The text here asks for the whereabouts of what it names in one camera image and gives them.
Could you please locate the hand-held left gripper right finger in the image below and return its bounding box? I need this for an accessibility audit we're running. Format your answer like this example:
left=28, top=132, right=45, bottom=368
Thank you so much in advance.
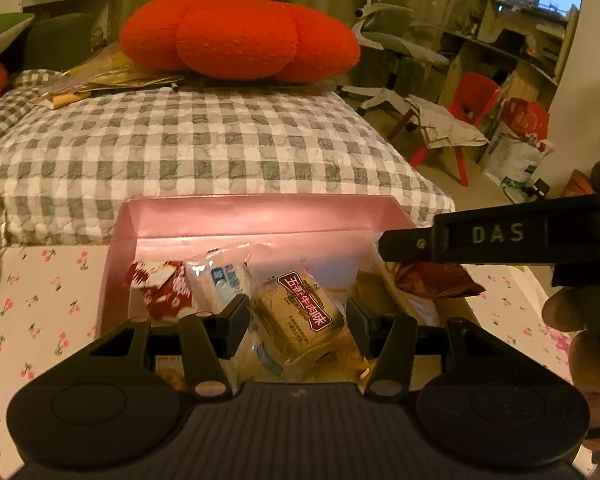
left=346, top=297, right=487, bottom=396

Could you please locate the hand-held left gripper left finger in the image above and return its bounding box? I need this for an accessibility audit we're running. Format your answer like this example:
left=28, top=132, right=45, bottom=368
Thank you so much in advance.
left=97, top=294, right=253, bottom=401

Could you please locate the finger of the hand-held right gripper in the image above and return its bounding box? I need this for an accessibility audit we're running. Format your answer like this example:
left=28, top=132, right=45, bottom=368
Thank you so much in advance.
left=377, top=226, right=452, bottom=264

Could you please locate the cream snack packet blue print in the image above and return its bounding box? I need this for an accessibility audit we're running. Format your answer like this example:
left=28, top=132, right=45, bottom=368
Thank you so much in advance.
left=235, top=330, right=287, bottom=382

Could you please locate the dark red foil snack packet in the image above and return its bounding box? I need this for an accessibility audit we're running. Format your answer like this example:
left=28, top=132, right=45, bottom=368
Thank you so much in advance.
left=390, top=260, right=487, bottom=301

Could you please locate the clear white blue snack packet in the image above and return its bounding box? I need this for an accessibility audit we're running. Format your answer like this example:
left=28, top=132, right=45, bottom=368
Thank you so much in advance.
left=185, top=247, right=253, bottom=321

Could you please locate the pale yellow snack packet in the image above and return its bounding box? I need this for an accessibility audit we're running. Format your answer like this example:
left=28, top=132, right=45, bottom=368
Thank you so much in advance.
left=355, top=270, right=442, bottom=328

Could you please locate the beige snack packet red label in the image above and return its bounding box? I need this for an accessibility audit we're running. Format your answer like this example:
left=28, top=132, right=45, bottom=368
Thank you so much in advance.
left=252, top=267, right=351, bottom=361

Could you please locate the red white snack packet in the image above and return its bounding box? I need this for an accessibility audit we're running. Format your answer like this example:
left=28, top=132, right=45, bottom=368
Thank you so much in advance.
left=125, top=260, right=197, bottom=326

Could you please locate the pink cardboard box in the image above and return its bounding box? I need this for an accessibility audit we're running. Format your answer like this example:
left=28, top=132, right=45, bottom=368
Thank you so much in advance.
left=96, top=195, right=481, bottom=396

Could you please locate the clear bag of snacks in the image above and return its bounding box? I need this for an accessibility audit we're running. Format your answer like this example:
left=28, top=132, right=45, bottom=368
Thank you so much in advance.
left=32, top=42, right=186, bottom=109

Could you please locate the person's right hand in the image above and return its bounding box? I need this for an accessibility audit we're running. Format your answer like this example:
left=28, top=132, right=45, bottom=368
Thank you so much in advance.
left=541, top=287, right=600, bottom=455

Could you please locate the orange cookie snack packet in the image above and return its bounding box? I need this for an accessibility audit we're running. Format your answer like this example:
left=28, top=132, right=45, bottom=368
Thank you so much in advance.
left=155, top=355, right=187, bottom=391

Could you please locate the white plastic bag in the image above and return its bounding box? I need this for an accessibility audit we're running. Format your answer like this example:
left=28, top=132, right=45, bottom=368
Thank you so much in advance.
left=480, top=122, right=556, bottom=191

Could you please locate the red shopping bag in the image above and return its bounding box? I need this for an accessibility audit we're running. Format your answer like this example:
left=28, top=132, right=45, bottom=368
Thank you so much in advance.
left=497, top=97, right=551, bottom=143

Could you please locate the red plastic child chair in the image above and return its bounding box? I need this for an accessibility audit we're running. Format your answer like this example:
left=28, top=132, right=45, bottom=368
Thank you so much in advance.
left=410, top=72, right=501, bottom=186

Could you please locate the grey checkered pillow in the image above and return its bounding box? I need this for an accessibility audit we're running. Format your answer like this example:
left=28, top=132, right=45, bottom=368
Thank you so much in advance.
left=0, top=70, right=456, bottom=248

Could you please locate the floral bed sheet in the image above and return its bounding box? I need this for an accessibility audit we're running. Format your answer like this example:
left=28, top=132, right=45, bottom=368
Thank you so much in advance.
left=0, top=247, right=596, bottom=480

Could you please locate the wooden desk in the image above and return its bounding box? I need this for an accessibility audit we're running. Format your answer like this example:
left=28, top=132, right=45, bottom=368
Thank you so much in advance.
left=440, top=0, right=581, bottom=136

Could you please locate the grey office chair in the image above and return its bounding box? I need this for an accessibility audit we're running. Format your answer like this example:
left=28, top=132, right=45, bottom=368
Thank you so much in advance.
left=340, top=0, right=451, bottom=133

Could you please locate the orange persimmon plush pillow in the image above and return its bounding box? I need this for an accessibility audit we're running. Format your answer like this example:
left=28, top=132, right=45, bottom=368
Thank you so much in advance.
left=120, top=0, right=362, bottom=84

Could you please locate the dark green sofa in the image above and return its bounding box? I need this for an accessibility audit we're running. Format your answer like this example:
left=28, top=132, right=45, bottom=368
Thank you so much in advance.
left=0, top=12, right=96, bottom=73

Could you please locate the green snowflake cushion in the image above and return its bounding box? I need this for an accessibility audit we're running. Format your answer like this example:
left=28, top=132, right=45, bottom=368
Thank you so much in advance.
left=0, top=12, right=36, bottom=68

